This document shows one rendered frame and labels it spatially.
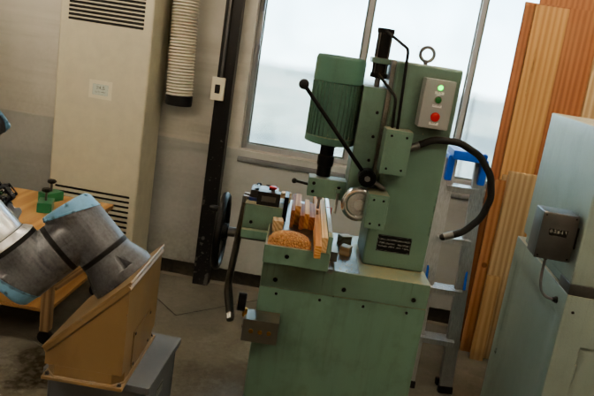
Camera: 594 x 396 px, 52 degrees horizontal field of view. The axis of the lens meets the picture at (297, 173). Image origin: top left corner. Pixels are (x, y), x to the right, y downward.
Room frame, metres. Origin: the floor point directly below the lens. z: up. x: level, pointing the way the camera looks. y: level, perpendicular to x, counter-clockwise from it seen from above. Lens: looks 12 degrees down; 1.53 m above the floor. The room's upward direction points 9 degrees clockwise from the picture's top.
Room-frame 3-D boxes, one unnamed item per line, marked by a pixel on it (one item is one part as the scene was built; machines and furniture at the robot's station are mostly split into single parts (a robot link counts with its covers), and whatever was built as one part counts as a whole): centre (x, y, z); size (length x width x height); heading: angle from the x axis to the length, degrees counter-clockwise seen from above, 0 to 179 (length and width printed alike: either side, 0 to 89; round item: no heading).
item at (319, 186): (2.15, -0.11, 1.03); 0.14 x 0.07 x 0.09; 91
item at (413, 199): (2.16, -0.39, 1.16); 0.22 x 0.22 x 0.72; 1
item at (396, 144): (2.00, -0.31, 1.23); 0.09 x 0.08 x 0.15; 91
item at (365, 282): (2.16, -0.22, 0.76); 0.57 x 0.45 x 0.09; 91
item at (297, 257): (2.11, 0.01, 0.87); 0.61 x 0.30 x 0.06; 1
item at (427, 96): (2.02, -0.42, 1.40); 0.10 x 0.06 x 0.16; 91
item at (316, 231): (2.09, -0.10, 0.92); 0.67 x 0.02 x 0.04; 1
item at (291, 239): (1.87, -0.01, 0.92); 0.14 x 0.09 x 0.04; 91
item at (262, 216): (2.11, 0.10, 0.92); 0.15 x 0.13 x 0.09; 1
